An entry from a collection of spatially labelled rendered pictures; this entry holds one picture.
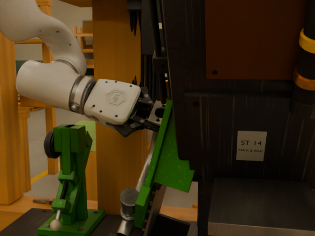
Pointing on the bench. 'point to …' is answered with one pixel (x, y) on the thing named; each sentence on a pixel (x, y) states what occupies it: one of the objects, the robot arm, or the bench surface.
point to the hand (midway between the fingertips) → (157, 118)
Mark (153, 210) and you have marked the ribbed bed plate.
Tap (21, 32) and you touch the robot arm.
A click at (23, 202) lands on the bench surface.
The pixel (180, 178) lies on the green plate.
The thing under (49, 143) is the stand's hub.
